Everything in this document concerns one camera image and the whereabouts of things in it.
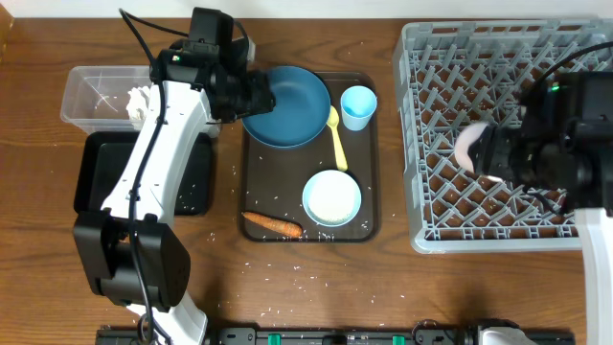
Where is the pink white plastic cup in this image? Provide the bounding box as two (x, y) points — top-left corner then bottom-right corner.
(454, 122), (503, 183)

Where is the dark blue plate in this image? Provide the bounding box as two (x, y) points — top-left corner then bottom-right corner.
(242, 66), (331, 149)

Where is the white tissue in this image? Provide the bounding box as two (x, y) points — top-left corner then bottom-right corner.
(125, 86), (150, 122)

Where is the yellow plastic spoon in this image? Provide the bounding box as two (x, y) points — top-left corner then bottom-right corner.
(327, 105), (348, 172)

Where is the light blue plastic cup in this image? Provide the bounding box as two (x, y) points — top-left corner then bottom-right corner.
(340, 85), (377, 131)

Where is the light blue bowl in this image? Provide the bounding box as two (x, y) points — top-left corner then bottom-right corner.
(302, 170), (363, 228)

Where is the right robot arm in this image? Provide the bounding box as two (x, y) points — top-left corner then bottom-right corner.
(454, 72), (612, 344)

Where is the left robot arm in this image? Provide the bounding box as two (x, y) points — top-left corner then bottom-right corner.
(73, 8), (276, 344)

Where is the grey dishwasher rack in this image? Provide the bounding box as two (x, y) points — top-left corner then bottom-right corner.
(393, 19), (612, 254)

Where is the clear plastic waste bin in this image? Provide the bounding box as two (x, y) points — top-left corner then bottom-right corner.
(59, 65), (225, 139)

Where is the dark brown serving tray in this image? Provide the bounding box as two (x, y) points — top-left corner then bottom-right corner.
(238, 71), (380, 244)

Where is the orange carrot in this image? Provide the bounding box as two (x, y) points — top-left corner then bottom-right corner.
(242, 212), (303, 238)

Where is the black plastic bin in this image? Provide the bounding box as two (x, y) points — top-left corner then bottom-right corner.
(73, 131), (214, 216)

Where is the right black cable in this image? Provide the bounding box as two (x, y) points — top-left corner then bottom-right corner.
(524, 40), (613, 97)

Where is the black cable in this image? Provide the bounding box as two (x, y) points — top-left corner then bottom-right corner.
(118, 8), (193, 345)
(524, 40), (613, 97)

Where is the left black cable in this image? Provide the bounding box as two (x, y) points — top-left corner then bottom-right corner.
(118, 8), (193, 345)

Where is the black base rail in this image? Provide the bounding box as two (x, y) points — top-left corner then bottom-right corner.
(94, 326), (576, 345)

